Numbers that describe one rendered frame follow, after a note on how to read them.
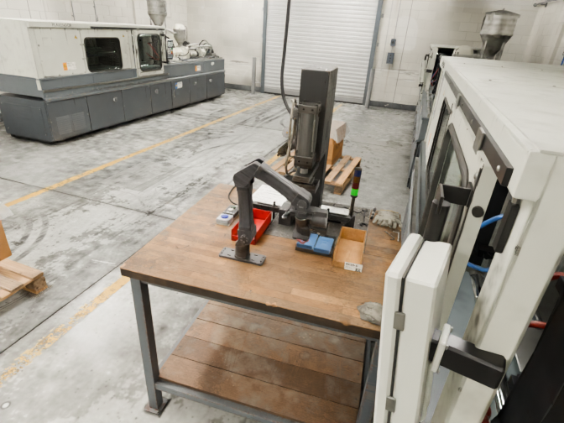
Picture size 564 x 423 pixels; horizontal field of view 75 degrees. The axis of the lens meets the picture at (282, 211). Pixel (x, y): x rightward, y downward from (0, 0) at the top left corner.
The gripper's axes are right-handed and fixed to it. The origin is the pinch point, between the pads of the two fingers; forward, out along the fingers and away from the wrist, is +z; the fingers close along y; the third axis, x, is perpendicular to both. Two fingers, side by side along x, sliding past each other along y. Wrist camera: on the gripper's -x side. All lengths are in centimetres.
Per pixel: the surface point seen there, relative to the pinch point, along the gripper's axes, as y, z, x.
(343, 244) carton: 10.6, 15.2, -16.7
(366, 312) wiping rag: -28.3, -8.1, -31.0
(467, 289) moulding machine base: -8, -4, -66
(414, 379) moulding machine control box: -60, -65, -38
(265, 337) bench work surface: -27, 74, 17
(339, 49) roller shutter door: 845, 435, 132
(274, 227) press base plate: 13.1, 18.0, 18.8
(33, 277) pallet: -28, 85, 189
